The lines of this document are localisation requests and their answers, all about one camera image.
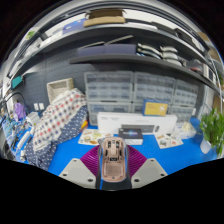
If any white woven basket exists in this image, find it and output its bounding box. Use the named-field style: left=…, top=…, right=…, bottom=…
left=46, top=77, right=75, bottom=104

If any red blue checked cloth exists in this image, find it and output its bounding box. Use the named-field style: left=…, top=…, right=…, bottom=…
left=31, top=88, right=88, bottom=153

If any dark wall shelf unit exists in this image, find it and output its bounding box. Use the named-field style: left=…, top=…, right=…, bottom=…
left=6, top=8, right=221, bottom=98

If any small white box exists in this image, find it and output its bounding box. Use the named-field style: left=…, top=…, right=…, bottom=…
left=25, top=111, right=41, bottom=126

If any teal wall holder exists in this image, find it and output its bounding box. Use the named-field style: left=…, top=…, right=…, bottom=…
left=11, top=75, right=24, bottom=89

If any purple bag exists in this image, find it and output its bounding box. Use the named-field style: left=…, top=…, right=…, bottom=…
left=13, top=101, right=27, bottom=121

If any transparent pink computer mouse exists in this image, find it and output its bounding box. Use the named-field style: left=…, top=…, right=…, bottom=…
left=98, top=136, right=128, bottom=184

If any clear plastic tissue pack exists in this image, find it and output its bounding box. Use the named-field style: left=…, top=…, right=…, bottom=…
left=175, top=120, right=198, bottom=140

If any yellow and blue box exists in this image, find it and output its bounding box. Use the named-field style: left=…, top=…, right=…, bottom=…
left=142, top=98, right=169, bottom=117

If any navy polka dot cloth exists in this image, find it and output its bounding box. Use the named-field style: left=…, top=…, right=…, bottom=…
left=24, top=106, right=89, bottom=171

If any colourful printed card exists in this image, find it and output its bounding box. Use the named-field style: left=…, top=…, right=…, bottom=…
left=154, top=133, right=184, bottom=150
left=77, top=129, right=114, bottom=147

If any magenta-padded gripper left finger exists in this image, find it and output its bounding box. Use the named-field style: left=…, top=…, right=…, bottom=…
left=58, top=144, right=103, bottom=190

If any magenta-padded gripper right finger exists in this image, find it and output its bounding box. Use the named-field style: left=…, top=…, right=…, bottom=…
left=124, top=144, right=169, bottom=189

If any long white keyboard box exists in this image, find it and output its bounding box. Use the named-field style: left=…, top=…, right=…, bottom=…
left=96, top=112, right=178, bottom=136

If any green potted plant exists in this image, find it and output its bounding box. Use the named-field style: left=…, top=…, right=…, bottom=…
left=198, top=108, right=224, bottom=158

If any small black box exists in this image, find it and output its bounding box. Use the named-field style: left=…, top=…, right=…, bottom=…
left=118, top=128, right=144, bottom=146

